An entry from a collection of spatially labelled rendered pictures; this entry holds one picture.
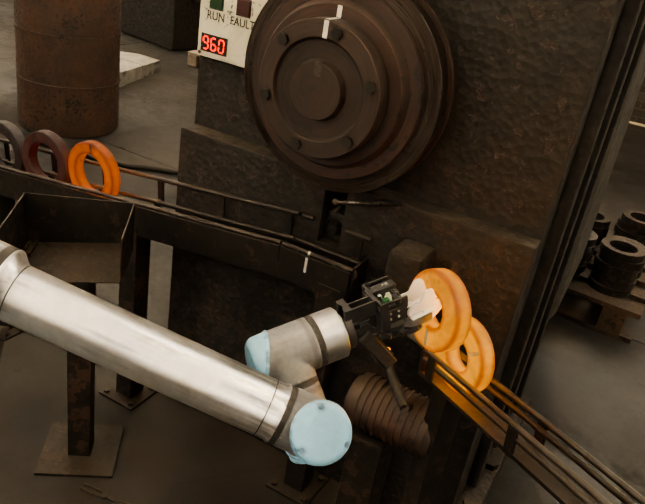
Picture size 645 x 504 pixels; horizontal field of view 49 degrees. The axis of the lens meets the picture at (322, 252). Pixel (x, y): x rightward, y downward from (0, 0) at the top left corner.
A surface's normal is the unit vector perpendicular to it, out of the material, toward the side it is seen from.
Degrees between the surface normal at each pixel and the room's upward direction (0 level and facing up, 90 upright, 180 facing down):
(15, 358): 0
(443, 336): 88
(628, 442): 0
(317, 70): 90
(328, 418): 55
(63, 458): 0
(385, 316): 90
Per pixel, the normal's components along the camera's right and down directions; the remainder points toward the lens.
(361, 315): 0.43, 0.47
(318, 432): 0.24, -0.11
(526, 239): 0.15, -0.88
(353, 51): -0.48, 0.33
